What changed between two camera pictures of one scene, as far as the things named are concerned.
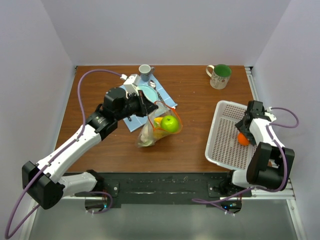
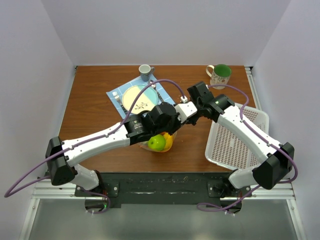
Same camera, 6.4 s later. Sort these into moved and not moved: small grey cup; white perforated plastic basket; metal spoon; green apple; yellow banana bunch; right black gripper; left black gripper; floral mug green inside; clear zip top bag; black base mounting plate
Moved: green apple; yellow banana bunch; right black gripper; left black gripper; clear zip top bag
Not moved: small grey cup; floral mug green inside; metal spoon; black base mounting plate; white perforated plastic basket
